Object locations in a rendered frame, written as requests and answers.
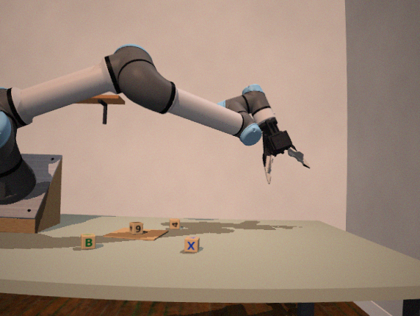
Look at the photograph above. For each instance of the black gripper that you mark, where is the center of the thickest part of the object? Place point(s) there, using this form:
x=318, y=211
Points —
x=279, y=143

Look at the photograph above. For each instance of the orange flat mat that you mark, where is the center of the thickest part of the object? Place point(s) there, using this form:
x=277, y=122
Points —
x=148, y=234

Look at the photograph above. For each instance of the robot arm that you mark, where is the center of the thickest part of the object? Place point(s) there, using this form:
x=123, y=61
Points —
x=132, y=67

